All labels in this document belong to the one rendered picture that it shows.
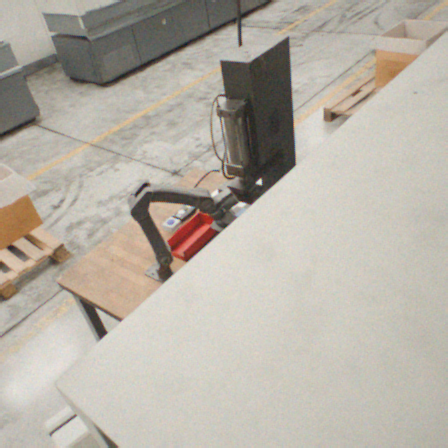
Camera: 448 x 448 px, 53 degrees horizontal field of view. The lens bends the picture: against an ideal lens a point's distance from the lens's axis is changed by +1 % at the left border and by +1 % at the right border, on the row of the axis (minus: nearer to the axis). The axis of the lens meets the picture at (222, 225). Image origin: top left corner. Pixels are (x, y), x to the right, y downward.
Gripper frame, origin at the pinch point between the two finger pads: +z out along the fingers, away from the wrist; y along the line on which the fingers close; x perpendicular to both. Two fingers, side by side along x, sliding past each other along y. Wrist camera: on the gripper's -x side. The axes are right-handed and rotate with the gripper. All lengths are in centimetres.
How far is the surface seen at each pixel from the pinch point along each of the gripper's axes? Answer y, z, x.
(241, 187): 14.1, -12.8, -3.0
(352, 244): -14, -93, -72
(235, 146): 23.8, -27.6, -0.7
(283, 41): 65, -37, -3
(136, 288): -40.8, -9.0, 20.1
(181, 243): -14.5, 5.2, 21.0
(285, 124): 46.8, -10.5, -5.7
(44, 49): 212, 260, 617
